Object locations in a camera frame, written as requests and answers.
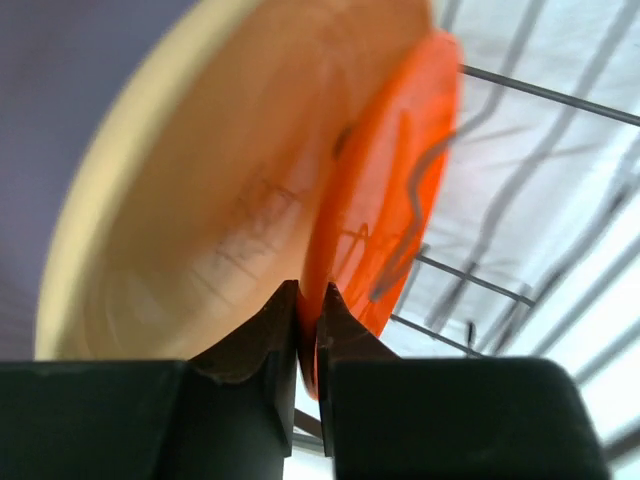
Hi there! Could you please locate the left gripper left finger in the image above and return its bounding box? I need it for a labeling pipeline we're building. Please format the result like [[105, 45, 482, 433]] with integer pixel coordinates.
[[1, 281, 298, 479]]

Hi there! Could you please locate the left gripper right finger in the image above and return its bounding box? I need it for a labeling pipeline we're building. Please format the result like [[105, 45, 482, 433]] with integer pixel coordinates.
[[316, 285, 610, 479]]

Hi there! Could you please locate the orange plate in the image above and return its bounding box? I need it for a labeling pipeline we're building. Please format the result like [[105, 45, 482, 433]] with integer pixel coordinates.
[[298, 30, 461, 398]]

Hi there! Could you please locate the beige plate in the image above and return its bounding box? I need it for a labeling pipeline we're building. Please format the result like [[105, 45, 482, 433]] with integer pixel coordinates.
[[35, 1, 433, 360]]

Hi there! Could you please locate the large purple plate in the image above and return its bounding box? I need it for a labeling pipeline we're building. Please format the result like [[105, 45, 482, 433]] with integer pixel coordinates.
[[1, 1, 192, 360]]

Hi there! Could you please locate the dark wire dish rack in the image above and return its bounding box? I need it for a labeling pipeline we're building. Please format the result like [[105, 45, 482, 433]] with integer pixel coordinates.
[[382, 1, 639, 475]]

